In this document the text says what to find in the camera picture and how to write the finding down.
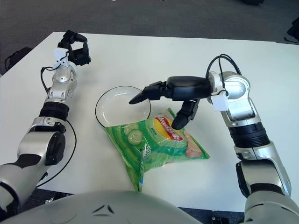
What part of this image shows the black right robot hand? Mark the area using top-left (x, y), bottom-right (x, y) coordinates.
top-left (128, 76), bottom-right (212, 130)

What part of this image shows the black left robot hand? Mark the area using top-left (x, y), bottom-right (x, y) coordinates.
top-left (57, 29), bottom-right (91, 67)

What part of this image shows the green potato chips bag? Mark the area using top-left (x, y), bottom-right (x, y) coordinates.
top-left (103, 107), bottom-right (210, 192)

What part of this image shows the white plate with black rim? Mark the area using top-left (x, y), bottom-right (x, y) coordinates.
top-left (94, 85), bottom-right (151, 128)

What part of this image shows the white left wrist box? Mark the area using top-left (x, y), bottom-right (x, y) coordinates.
top-left (52, 48), bottom-right (70, 70)

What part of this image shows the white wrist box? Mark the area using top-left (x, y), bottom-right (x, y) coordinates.
top-left (52, 48), bottom-right (70, 70)
top-left (211, 91), bottom-right (229, 112)

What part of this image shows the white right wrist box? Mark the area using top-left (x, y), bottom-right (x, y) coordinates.
top-left (211, 91), bottom-right (229, 112)

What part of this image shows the black backpack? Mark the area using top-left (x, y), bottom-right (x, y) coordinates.
top-left (4, 47), bottom-right (33, 70)

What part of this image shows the black office chair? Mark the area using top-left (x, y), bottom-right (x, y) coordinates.
top-left (284, 18), bottom-right (299, 43)

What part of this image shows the grey robot torso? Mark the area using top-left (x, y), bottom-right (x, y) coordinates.
top-left (0, 190), bottom-right (206, 224)

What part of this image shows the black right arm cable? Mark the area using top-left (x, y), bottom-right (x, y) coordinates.
top-left (206, 54), bottom-right (242, 96)

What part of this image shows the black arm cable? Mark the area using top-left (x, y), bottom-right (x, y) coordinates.
top-left (40, 66), bottom-right (78, 187)
top-left (206, 54), bottom-right (242, 96)

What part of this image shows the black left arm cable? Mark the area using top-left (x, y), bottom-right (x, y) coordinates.
top-left (40, 66), bottom-right (78, 187)

